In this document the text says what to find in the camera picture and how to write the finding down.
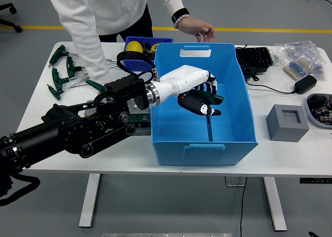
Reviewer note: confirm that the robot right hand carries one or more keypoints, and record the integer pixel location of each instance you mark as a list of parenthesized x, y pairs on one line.
[(314, 235)]

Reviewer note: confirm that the grey metal floor plate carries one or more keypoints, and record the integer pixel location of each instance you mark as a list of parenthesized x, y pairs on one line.
[(233, 181)]

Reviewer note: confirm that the person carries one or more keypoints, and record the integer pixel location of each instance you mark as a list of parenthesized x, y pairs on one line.
[(103, 8)]

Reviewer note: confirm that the small dark blue bin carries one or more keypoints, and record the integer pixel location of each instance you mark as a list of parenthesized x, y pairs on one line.
[(132, 65)]

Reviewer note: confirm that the person's left forearm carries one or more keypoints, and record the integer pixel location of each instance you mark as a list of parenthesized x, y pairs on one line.
[(172, 1)]

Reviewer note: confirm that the clear plastic bags pile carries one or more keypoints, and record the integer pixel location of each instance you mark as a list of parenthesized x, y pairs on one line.
[(293, 49)]

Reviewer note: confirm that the black office chair base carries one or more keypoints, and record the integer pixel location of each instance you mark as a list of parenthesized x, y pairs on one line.
[(17, 28)]

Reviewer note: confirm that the metal hex key stand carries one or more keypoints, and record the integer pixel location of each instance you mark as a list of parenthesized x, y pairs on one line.
[(141, 116)]

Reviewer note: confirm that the black plastic case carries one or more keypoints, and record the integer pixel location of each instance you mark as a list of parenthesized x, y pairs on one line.
[(255, 58)]

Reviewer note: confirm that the grey oval tray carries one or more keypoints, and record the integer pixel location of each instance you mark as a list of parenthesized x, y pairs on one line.
[(311, 119)]

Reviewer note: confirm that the white table leg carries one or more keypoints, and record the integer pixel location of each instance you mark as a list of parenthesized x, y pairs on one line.
[(89, 200), (275, 203)]

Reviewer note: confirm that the electronic parts in tray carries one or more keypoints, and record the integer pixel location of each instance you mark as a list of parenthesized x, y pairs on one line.
[(323, 110)]

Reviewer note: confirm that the black table control panel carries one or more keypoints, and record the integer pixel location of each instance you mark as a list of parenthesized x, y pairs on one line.
[(316, 181)]

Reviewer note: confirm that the yellow tape measure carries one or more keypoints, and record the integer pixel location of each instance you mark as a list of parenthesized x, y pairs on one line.
[(155, 46)]

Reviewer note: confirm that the black power adapter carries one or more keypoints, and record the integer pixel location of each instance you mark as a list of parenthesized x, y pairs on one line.
[(305, 84)]

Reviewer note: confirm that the tan resistor strip bundle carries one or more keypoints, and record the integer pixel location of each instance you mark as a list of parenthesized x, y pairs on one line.
[(304, 63)]

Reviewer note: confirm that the dark small parts pile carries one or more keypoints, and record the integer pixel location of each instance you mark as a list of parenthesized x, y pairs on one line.
[(147, 47)]

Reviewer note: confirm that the person's right forearm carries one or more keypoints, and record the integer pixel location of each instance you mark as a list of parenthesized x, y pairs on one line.
[(90, 58)]

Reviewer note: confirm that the yellow lemon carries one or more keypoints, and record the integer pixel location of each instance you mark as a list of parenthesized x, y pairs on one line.
[(135, 46)]

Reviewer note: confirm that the large light blue plastic box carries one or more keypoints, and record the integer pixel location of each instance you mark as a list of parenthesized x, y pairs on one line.
[(181, 128)]

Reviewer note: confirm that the blue resistor strip bundle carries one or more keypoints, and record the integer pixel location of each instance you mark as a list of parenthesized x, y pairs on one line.
[(291, 67)]

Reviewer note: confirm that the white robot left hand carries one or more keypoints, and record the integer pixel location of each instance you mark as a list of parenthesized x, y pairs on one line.
[(184, 78)]

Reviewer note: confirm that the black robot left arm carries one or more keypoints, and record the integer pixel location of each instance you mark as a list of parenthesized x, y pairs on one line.
[(64, 133)]

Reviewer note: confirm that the person's left hand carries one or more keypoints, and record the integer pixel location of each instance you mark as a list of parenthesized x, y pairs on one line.
[(197, 28)]

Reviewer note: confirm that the grey foam block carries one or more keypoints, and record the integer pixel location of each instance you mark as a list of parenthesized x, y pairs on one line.
[(280, 128)]

